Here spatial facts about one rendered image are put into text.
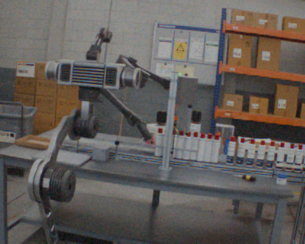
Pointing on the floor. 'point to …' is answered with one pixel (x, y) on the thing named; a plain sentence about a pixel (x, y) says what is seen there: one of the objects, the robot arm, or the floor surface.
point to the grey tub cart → (9, 127)
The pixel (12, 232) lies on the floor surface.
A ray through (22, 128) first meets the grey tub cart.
